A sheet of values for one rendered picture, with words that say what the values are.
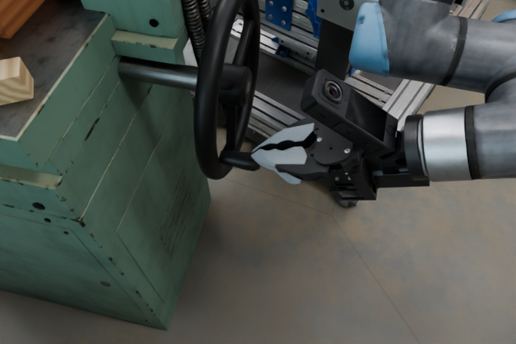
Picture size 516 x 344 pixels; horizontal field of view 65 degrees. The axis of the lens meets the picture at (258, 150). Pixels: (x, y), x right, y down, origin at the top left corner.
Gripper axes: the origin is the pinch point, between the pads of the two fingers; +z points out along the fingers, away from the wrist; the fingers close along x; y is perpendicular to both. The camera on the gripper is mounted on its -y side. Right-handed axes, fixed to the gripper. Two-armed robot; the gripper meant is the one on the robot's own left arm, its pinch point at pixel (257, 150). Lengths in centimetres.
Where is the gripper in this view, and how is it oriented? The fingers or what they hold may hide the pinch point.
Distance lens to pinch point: 52.6
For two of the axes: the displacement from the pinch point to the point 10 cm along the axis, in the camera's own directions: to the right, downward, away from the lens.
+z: -8.4, 0.8, 5.3
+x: 2.6, -8.0, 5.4
